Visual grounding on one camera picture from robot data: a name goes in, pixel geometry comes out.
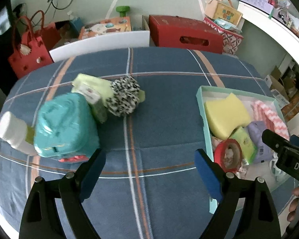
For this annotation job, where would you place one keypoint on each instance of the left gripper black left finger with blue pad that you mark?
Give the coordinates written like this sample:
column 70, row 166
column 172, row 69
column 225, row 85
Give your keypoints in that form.
column 40, row 217

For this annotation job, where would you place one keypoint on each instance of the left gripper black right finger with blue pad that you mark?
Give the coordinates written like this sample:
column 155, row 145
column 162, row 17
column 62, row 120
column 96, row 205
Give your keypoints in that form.
column 259, row 218

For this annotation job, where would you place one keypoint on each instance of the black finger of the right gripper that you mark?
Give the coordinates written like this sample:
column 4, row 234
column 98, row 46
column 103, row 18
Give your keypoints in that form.
column 276, row 142

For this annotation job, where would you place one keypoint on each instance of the lavender tissue pack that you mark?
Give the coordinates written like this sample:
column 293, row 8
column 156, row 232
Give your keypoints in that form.
column 263, row 152

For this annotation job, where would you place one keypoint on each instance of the small green packet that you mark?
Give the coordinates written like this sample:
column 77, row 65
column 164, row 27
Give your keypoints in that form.
column 247, row 146

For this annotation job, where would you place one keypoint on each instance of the pink white chevron cloth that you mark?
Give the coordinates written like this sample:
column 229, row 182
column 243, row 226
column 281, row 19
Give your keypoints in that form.
column 262, row 112

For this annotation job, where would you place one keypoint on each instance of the red tape roll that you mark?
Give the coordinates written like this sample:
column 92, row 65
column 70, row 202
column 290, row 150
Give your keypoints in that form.
column 228, row 155

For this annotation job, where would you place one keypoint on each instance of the yellow sponge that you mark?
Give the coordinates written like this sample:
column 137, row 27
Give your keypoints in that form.
column 225, row 115

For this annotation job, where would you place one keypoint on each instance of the light green sponge pack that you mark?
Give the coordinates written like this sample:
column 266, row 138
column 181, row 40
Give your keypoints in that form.
column 96, row 91

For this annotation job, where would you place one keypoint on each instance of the black white spotted pompom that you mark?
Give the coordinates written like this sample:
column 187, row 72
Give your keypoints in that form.
column 125, row 96

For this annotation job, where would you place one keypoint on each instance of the red pink pipe cleaner toy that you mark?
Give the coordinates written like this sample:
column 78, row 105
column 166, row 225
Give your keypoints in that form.
column 75, row 159

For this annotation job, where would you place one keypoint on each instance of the person's hand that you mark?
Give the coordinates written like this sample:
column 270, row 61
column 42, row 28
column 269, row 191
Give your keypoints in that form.
column 293, row 205

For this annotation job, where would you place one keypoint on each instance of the teal cardboard tray box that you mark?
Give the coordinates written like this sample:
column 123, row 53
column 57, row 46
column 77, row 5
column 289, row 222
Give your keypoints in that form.
column 274, row 177

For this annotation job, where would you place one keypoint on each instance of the white cap plastic bottle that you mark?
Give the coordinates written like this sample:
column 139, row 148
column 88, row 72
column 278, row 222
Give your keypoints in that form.
column 17, row 133

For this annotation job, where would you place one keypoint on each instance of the teal plastic toy case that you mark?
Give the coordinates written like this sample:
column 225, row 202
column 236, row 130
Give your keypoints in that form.
column 65, row 128

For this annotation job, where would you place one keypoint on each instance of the blue plaid tablecloth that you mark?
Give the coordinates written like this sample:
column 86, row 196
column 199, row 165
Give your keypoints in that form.
column 149, row 187

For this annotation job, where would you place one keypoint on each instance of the patterned pink gift box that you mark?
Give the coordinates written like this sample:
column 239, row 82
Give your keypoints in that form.
column 231, row 40

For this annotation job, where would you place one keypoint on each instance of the tan small handbag box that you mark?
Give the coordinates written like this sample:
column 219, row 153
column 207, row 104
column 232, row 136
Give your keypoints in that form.
column 224, row 10

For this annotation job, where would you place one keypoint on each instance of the red cardboard box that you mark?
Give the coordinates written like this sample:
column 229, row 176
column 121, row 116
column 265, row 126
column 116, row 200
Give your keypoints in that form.
column 184, row 33

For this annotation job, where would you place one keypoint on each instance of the white foam board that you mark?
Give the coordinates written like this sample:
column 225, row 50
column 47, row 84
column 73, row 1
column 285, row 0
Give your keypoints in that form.
column 112, row 41

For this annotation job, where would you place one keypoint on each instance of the red felt tote bag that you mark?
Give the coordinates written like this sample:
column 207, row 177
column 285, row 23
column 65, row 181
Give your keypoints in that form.
column 33, row 50

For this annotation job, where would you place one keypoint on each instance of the orange illustrated toy box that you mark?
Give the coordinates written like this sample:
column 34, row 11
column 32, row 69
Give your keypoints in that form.
column 103, row 27

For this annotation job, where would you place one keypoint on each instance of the black monitor screen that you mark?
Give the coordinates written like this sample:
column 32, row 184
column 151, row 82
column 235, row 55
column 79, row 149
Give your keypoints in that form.
column 4, row 21

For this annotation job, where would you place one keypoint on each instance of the blue water bottle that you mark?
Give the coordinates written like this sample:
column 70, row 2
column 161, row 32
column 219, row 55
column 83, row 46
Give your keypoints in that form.
column 75, row 21

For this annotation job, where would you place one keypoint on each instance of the green dumbbell toy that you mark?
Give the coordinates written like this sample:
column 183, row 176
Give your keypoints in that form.
column 122, row 10

